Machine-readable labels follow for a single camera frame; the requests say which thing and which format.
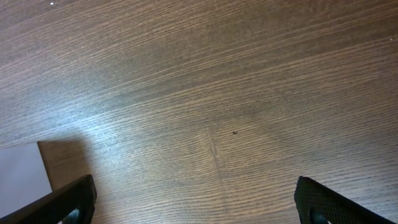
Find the white box with pink interior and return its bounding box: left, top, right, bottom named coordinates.
left=0, top=142, right=52, bottom=217

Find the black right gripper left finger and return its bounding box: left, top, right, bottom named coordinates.
left=1, top=174, right=97, bottom=224

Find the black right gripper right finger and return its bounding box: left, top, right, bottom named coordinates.
left=294, top=176, right=394, bottom=224

